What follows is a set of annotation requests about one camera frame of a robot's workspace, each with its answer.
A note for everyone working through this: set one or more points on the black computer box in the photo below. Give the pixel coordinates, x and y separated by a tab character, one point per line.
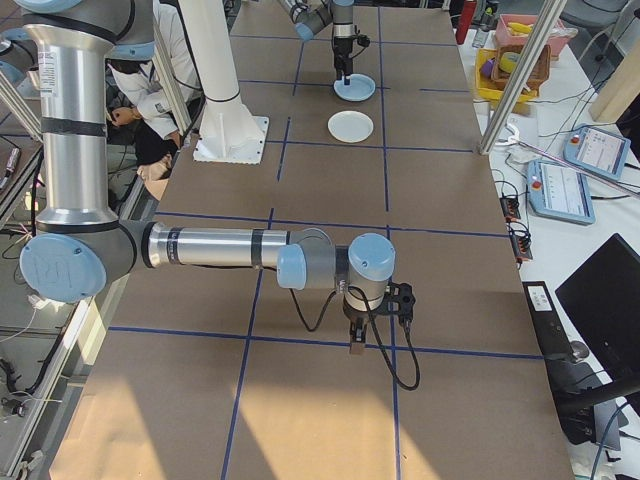
555	330

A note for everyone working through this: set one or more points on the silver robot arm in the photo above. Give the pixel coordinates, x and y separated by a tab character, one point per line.
75	150
315	20

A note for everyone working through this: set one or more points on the small black orange circuit board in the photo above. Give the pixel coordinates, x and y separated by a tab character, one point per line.
521	246
511	206

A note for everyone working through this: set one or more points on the white round plate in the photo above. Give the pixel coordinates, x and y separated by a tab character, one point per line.
351	126

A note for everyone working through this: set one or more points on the white plastic hook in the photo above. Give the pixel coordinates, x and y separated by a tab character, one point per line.
511	135

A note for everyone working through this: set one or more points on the grey office chair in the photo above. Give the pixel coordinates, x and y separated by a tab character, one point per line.
592	12

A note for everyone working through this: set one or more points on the yellow banana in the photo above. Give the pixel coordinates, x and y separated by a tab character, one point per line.
520	28

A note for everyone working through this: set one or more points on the light blue round plate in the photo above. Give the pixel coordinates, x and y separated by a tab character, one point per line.
361	91

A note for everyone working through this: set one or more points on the brown wicker basket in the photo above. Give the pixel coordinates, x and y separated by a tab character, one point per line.
537	70

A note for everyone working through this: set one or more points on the yellow green tape roll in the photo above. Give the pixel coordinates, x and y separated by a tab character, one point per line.
509	62

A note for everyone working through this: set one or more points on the pink plastic basket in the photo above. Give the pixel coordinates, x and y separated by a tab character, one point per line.
560	32

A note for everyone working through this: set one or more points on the light blue teach pendant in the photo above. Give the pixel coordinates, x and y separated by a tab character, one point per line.
562	192
597	150

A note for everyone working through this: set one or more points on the person in white coat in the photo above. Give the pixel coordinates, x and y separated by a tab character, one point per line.
150	90

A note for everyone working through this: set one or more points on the light wooden beam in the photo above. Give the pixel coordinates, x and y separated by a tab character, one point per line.
617	70

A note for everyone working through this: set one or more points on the tall aluminium profile post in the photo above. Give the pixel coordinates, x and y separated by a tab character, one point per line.
520	75

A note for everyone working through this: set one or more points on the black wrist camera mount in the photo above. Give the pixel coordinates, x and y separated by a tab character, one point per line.
402	300

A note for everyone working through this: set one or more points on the dark drink bottle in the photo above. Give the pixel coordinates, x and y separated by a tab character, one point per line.
486	15

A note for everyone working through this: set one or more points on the white pedestal with square plate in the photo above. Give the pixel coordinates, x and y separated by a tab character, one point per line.
220	75

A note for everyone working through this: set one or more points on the aluminium table edge rail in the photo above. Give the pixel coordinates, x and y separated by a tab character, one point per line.
55	380

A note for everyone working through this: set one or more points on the yellow plastic bin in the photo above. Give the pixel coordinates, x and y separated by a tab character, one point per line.
484	85

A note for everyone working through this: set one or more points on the black monitor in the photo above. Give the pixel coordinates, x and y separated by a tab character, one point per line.
605	305

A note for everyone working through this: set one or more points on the thin pink rod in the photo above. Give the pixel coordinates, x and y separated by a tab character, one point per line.
575	165

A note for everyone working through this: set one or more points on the silver round knob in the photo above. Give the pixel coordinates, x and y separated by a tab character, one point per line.
580	350

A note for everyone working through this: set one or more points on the slanted aluminium frame bar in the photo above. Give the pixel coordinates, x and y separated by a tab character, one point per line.
20	112
172	85

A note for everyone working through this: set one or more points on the purple toy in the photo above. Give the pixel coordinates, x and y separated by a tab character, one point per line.
487	65

